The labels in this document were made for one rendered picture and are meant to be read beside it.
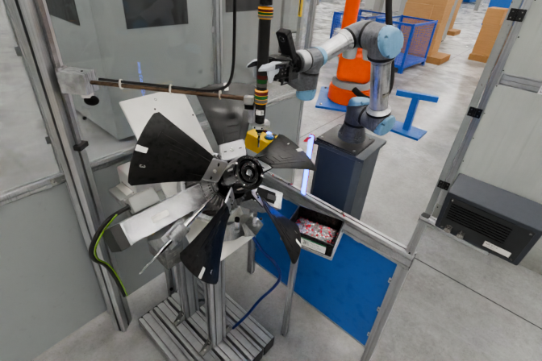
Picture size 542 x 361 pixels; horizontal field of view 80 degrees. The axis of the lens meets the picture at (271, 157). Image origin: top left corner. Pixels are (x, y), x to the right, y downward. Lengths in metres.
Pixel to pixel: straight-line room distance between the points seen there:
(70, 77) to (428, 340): 2.22
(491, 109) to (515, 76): 0.24
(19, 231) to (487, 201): 1.74
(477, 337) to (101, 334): 2.18
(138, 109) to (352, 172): 1.09
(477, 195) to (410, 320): 1.32
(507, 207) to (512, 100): 1.48
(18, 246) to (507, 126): 2.80
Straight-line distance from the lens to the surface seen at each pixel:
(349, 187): 1.81
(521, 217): 1.20
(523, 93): 2.59
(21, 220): 1.67
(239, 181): 1.03
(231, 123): 1.15
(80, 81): 1.24
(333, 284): 1.83
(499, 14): 10.07
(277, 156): 1.24
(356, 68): 4.94
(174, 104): 1.34
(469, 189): 1.21
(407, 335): 2.30
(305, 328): 2.14
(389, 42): 1.42
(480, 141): 2.71
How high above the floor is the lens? 1.82
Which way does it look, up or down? 31 degrees down
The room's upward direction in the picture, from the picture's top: 4 degrees clockwise
